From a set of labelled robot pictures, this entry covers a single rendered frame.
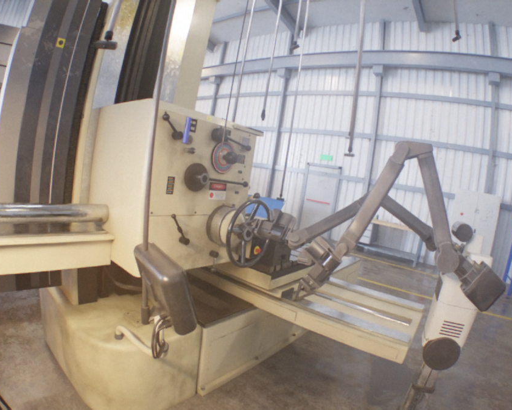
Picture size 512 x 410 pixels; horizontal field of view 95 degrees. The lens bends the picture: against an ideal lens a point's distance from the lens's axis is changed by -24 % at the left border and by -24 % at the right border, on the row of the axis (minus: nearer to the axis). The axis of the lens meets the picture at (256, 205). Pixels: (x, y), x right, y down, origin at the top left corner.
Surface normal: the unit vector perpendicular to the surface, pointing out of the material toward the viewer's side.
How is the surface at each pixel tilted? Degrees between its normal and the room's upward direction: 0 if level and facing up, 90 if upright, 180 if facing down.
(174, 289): 90
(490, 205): 90
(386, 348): 90
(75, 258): 90
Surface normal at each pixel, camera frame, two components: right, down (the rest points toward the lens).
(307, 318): -0.60, -0.01
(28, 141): 0.78, 0.18
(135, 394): 0.54, 0.17
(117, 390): 0.27, 0.14
